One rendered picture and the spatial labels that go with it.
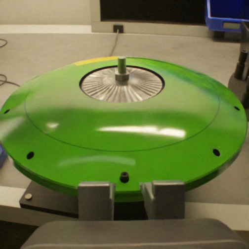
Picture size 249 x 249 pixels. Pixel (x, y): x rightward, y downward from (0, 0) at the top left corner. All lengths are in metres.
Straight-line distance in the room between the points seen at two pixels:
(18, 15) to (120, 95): 1.10
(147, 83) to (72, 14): 0.97
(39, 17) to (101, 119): 1.09
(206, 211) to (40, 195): 0.24
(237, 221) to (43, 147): 0.29
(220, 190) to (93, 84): 0.26
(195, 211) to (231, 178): 0.10
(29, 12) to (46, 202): 1.04
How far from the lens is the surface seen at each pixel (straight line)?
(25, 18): 1.42
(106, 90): 0.37
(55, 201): 0.47
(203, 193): 0.50
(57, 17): 1.36
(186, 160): 0.31
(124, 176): 0.28
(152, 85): 0.39
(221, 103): 0.39
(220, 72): 0.89
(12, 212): 0.50
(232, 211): 0.48
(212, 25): 1.11
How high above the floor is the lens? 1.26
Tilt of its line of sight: 34 degrees down
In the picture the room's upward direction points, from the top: straight up
